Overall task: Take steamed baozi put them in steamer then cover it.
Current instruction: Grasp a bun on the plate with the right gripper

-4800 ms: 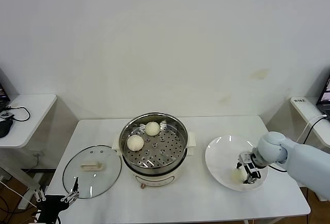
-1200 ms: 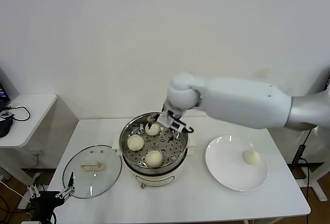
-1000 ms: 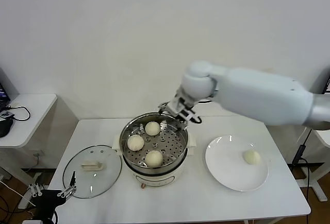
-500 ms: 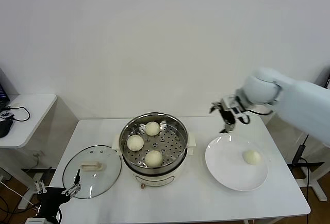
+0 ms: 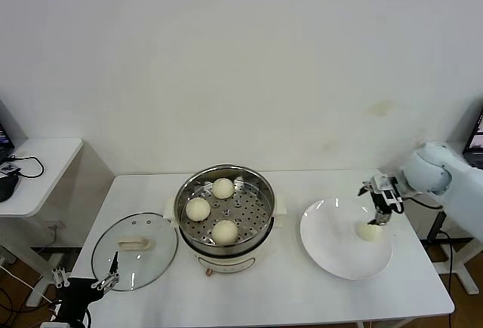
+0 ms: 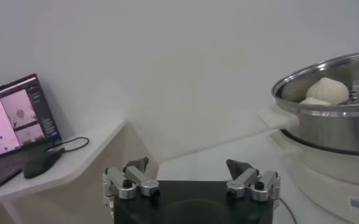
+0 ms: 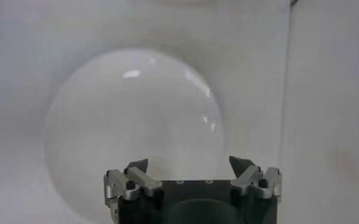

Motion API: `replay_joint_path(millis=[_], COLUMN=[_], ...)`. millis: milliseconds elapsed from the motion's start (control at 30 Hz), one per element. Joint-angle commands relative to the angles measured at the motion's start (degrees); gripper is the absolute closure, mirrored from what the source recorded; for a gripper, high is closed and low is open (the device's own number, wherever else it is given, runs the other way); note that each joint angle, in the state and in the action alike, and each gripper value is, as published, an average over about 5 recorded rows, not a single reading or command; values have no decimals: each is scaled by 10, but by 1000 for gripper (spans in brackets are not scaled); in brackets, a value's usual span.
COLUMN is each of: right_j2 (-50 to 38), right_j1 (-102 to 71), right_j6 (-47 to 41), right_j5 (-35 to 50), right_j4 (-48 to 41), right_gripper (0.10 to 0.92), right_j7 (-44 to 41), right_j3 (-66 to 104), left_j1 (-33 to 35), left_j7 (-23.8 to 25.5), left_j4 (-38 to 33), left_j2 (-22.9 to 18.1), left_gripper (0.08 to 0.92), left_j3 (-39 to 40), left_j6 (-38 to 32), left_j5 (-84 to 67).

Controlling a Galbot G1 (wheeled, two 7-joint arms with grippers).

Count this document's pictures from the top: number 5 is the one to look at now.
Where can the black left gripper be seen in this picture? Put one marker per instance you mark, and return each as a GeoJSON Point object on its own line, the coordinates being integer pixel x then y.
{"type": "Point", "coordinates": [79, 294]}

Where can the black laptop beside mouse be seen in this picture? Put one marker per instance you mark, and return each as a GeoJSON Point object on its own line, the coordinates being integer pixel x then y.
{"type": "Point", "coordinates": [4, 143]}

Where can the white side table with label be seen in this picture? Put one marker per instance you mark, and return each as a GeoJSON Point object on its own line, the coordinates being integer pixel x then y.
{"type": "Point", "coordinates": [466, 282]}

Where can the white printed tag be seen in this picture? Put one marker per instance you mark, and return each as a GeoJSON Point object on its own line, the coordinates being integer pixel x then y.
{"type": "Point", "coordinates": [8, 167]}

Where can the perforated steel steamer basket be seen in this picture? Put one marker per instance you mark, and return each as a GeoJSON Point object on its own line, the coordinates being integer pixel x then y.
{"type": "Point", "coordinates": [249, 226]}

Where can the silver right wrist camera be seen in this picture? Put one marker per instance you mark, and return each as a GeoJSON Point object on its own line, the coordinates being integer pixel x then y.
{"type": "Point", "coordinates": [394, 201]}

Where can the black computer mouse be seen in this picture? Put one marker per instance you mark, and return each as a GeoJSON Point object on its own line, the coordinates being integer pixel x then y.
{"type": "Point", "coordinates": [7, 188]}

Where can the white side table with mouse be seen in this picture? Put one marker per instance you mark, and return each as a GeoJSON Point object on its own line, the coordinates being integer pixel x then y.
{"type": "Point", "coordinates": [45, 162]}

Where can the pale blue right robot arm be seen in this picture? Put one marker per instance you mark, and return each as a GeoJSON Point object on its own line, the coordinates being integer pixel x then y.
{"type": "Point", "coordinates": [460, 192]}

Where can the white steamed baozi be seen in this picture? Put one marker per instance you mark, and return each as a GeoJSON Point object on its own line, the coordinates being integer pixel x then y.
{"type": "Point", "coordinates": [198, 210]}
{"type": "Point", "coordinates": [222, 188]}
{"type": "Point", "coordinates": [371, 234]}
{"type": "Point", "coordinates": [225, 233]}

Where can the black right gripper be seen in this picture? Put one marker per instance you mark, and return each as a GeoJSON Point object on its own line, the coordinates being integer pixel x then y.
{"type": "Point", "coordinates": [379, 201]}

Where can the white round plate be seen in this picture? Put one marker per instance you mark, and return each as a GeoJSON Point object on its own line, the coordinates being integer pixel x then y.
{"type": "Point", "coordinates": [332, 245]}

